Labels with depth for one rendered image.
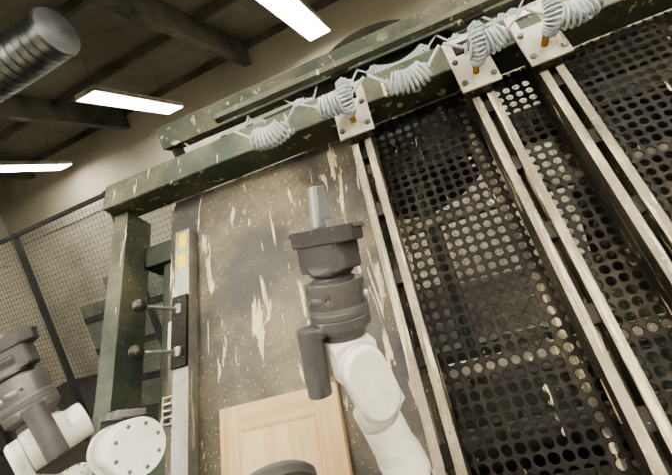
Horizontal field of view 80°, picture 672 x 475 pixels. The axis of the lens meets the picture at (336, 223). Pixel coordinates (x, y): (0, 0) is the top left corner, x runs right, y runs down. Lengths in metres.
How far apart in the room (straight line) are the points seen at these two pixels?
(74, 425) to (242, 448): 0.37
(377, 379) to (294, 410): 0.48
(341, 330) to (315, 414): 0.47
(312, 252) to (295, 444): 0.56
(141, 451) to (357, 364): 0.28
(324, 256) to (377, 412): 0.22
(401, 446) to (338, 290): 0.25
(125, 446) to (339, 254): 0.34
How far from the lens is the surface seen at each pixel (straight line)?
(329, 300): 0.56
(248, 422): 1.09
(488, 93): 1.17
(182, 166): 1.40
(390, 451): 0.66
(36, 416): 0.89
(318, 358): 0.58
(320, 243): 0.56
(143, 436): 0.60
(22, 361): 0.94
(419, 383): 0.89
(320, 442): 1.01
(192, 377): 1.19
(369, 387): 0.58
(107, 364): 1.37
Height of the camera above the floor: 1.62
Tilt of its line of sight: 3 degrees down
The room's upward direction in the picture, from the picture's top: 19 degrees counter-clockwise
